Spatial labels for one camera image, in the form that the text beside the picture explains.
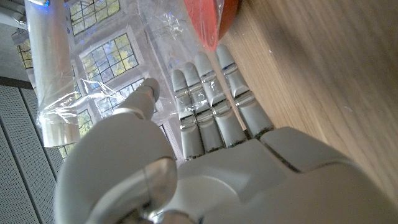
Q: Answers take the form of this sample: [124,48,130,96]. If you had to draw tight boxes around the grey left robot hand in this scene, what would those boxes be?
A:
[52,43,398,224]

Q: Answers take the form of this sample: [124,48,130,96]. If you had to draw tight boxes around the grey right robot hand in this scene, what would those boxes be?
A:
[0,0,50,30]

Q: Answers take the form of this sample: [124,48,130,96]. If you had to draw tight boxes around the clear plastic bag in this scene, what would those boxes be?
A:
[24,0,240,149]

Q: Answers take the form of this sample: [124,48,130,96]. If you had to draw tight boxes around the red bowl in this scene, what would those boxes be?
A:
[183,0,240,52]

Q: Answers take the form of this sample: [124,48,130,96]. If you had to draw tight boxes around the grey perforated panel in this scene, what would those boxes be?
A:
[0,76,63,224]

